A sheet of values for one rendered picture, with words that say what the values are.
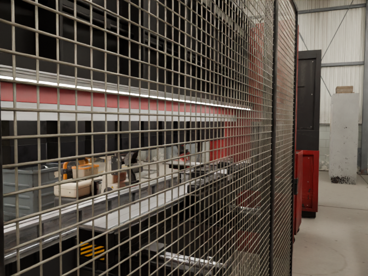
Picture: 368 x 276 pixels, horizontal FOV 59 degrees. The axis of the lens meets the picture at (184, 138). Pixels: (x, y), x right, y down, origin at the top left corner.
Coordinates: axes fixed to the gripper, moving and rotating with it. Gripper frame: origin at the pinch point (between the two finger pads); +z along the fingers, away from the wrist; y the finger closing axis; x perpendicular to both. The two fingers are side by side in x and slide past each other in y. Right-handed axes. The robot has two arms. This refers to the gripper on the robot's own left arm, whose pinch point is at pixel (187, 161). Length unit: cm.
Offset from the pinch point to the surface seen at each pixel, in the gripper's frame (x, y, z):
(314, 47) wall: -134, 712, -194
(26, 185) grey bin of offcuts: 237, 35, -68
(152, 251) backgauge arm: -43, -140, 38
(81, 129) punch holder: -28, -133, -18
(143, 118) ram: -30, -87, -22
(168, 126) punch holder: -28, -58, -19
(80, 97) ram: -34, -134, -29
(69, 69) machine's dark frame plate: -54, -157, -27
